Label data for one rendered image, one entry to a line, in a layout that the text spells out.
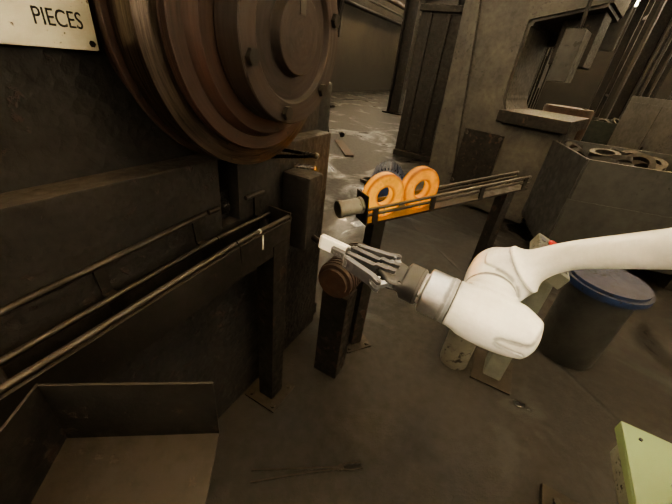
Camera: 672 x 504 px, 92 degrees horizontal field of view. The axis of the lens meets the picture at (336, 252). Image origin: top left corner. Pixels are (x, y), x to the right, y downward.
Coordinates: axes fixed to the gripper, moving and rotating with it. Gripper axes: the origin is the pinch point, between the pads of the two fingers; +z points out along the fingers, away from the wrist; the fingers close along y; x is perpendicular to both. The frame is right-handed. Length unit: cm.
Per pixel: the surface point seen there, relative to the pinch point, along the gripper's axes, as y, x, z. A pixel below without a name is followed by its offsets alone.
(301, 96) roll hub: 2.7, 26.7, 14.7
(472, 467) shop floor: 21, -70, -56
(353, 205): 36.5, -6.8, 12.4
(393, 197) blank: 50, -5, 4
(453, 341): 58, -57, -36
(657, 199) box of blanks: 204, -7, -112
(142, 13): -22.6, 35.2, 23.0
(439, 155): 275, -37, 32
